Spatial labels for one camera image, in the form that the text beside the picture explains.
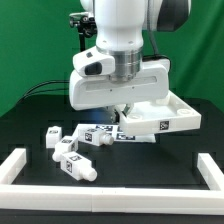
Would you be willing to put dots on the white square tabletop part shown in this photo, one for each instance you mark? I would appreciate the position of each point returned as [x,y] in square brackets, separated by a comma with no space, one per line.
[165,115]

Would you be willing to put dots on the black camera on stand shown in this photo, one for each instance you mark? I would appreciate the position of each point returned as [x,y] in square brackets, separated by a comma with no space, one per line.
[86,27]

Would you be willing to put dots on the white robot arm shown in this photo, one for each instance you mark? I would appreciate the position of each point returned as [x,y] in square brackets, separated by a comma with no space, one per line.
[114,71]

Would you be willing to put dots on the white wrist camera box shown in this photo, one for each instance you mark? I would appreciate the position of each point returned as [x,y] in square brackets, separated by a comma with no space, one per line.
[91,63]

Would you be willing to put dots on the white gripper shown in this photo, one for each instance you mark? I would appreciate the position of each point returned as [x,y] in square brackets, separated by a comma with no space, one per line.
[150,83]

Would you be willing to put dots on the white U-shaped fence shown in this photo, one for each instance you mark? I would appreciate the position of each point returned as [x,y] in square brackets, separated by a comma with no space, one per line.
[101,199]

